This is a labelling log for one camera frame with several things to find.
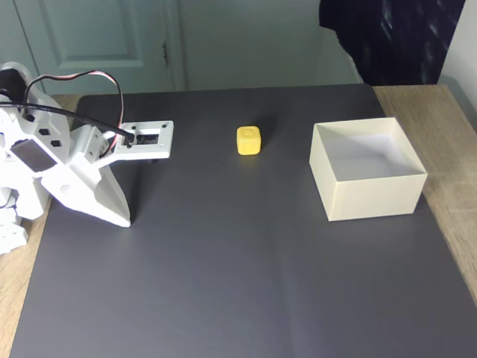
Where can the metal door latch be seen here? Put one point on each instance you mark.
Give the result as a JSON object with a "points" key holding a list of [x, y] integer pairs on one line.
{"points": [[164, 52]]}

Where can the dark hanging garment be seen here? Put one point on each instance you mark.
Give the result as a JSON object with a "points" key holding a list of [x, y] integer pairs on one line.
{"points": [[391, 37]]}

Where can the dark grey table mat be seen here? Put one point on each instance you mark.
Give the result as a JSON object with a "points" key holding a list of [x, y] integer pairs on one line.
{"points": [[223, 261]]}

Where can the white open box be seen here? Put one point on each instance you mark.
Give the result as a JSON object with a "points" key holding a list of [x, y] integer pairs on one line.
{"points": [[372, 197]]}

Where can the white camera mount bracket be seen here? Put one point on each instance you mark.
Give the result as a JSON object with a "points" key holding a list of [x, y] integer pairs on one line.
{"points": [[164, 147]]}

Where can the yellow cube block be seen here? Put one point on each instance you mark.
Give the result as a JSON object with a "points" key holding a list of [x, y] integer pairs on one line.
{"points": [[249, 142]]}

